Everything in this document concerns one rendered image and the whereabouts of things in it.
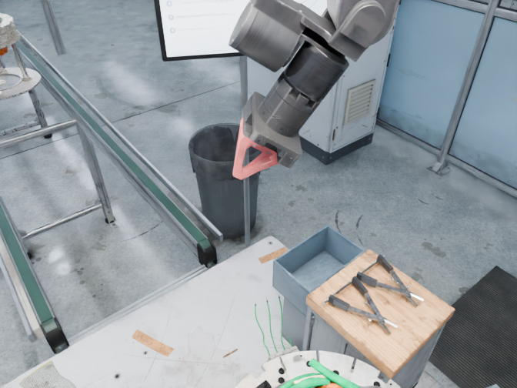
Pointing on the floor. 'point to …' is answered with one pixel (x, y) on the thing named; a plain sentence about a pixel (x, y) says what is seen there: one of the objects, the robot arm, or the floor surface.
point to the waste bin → (228, 201)
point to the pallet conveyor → (8, 258)
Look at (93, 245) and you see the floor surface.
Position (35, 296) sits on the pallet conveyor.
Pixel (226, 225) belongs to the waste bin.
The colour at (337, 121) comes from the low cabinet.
